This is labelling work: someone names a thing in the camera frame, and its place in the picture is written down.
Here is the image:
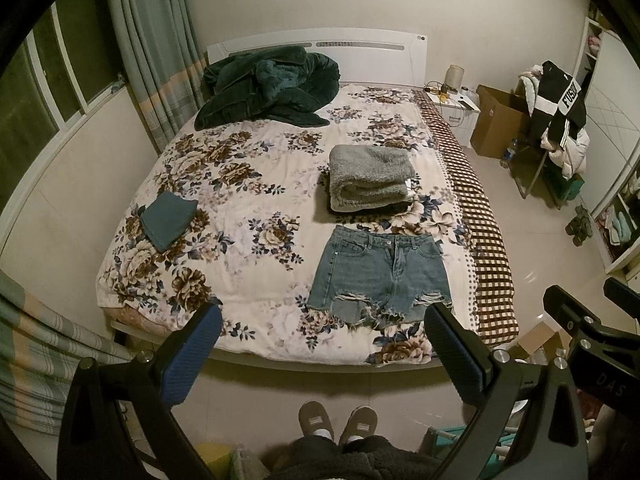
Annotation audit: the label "grey fleece folded garment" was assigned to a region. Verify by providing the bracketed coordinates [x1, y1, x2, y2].
[329, 144, 416, 214]

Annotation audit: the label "floral bed blanket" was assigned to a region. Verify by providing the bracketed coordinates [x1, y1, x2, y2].
[96, 84, 476, 366]

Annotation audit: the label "black white sweater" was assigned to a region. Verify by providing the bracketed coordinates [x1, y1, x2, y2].
[529, 61, 587, 148]

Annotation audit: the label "brown cardboard box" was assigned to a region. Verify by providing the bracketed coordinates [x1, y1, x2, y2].
[471, 84, 529, 159]

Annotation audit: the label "blue denim shorts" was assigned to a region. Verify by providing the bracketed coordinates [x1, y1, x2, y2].
[307, 226, 452, 330]

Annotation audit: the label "small folded teal cloth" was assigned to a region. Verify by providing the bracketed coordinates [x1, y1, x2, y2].
[140, 191, 198, 252]

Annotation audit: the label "left brown slipper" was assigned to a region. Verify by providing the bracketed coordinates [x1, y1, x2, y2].
[298, 401, 334, 441]

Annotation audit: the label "small cardboard box floor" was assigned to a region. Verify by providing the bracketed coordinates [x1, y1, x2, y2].
[506, 321, 570, 365]

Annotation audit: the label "chair piled with clothes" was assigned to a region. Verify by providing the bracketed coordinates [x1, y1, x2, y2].
[518, 63, 590, 208]

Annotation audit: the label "striped cloth lower left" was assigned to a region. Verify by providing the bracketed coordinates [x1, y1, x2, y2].
[0, 274, 132, 436]

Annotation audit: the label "white wardrobe shelving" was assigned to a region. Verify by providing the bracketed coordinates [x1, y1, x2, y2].
[573, 16, 639, 273]

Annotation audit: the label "white bed headboard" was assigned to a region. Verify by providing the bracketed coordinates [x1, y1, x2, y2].
[206, 27, 427, 88]

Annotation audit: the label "white bedside table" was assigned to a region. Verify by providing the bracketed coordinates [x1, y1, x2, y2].
[425, 86, 480, 148]

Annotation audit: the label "right brown slipper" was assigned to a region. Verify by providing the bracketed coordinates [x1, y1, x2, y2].
[338, 405, 378, 445]

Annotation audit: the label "dark shoes by wardrobe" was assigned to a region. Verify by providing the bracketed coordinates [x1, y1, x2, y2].
[565, 205, 592, 247]

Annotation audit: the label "brown slipper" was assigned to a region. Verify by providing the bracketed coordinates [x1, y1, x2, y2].
[338, 405, 378, 445]
[298, 401, 334, 441]

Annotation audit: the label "beige cylindrical lamp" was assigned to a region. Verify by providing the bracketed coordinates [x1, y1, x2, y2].
[444, 64, 464, 93]

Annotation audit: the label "plastic water bottle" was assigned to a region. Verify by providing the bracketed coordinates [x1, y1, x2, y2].
[500, 139, 518, 168]

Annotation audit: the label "dark green velvet coat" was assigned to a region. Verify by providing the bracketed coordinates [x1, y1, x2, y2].
[194, 46, 341, 130]

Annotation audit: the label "brown checkered bed sheet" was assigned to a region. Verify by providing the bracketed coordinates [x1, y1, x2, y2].
[413, 89, 520, 347]

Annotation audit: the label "green striped curtain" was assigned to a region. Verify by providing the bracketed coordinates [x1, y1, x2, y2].
[107, 0, 205, 151]

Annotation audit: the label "window with white frame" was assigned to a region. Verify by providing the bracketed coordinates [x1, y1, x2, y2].
[1, 0, 124, 207]

